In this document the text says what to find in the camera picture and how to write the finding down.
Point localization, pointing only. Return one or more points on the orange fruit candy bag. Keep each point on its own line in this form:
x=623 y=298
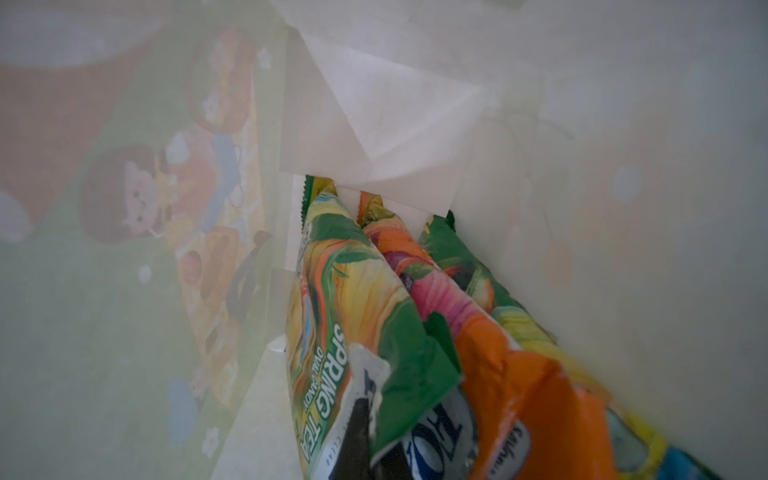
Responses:
x=532 y=422

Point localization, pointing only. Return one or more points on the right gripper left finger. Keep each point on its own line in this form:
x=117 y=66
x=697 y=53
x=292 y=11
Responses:
x=357 y=443

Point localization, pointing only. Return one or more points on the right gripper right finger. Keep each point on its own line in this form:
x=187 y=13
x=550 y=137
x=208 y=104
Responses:
x=394 y=465

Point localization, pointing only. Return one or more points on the white paper bag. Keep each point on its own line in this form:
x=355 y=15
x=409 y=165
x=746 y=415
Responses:
x=607 y=160

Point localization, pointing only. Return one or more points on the green spring tea candy bag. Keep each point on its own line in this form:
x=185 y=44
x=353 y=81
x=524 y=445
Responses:
x=352 y=332

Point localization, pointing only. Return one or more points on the green yellow candy bag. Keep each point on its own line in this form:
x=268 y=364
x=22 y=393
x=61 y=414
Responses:
x=639 y=451

